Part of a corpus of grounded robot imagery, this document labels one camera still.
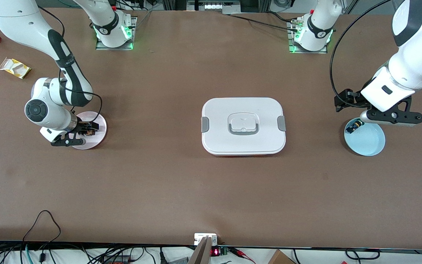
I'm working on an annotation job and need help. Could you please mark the white lidded lunch box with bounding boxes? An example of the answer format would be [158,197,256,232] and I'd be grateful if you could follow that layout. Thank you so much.
[201,97,286,157]

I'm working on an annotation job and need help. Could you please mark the small white electronic box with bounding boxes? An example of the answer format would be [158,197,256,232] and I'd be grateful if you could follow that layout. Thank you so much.
[194,233,218,246]

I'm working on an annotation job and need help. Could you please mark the brown cardboard box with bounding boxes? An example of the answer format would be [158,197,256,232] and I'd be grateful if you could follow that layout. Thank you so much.
[268,249,296,264]

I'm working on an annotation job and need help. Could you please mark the pink round plate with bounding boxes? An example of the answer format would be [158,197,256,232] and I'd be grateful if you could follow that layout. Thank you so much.
[70,111,107,150]

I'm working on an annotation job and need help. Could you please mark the small black yellow part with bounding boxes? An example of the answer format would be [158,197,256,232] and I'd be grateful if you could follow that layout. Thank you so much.
[346,121,364,134]

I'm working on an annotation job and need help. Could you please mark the light blue round plate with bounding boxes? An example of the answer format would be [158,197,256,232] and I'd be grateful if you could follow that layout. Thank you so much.
[344,118,386,157]

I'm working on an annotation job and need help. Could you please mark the yellow and white carton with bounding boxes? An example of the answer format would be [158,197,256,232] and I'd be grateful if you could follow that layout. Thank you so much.
[0,58,32,80]

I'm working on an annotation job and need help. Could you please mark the gray metal bar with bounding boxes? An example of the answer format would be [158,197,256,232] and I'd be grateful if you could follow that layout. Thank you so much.
[187,236,211,264]

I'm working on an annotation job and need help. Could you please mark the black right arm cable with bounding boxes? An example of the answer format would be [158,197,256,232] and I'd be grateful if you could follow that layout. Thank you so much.
[37,5,103,123]

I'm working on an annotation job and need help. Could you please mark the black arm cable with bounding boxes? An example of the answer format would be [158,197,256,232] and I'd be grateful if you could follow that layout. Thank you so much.
[329,0,393,103]
[37,5,103,123]

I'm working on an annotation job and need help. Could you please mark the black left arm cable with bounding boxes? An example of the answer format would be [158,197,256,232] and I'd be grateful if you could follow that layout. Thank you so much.
[329,0,393,103]

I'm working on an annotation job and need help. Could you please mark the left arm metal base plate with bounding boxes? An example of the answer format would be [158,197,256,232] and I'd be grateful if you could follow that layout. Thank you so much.
[287,20,329,54]

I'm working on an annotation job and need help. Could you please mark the black right arm strap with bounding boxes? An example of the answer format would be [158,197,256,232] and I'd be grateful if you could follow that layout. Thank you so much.
[56,54,77,68]

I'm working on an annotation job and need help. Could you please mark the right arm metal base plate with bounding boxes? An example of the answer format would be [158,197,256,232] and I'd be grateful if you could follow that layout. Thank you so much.
[96,15,137,51]

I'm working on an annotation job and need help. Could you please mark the black looped table cable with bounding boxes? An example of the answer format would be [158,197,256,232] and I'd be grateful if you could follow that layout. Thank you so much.
[22,210,62,257]

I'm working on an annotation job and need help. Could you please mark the black cable to base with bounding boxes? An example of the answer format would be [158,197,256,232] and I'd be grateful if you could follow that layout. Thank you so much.
[226,14,299,30]

